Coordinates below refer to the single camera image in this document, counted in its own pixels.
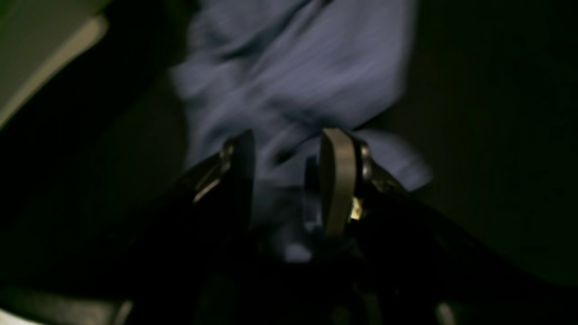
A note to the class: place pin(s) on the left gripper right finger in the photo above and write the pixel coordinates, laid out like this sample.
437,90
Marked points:
348,170

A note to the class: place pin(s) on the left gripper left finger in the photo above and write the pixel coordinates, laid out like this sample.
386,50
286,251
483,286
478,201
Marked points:
201,217

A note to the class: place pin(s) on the blue-grey t-shirt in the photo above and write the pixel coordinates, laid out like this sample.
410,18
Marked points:
286,69

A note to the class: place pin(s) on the black table cloth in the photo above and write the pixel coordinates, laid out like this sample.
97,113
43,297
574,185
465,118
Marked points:
490,104

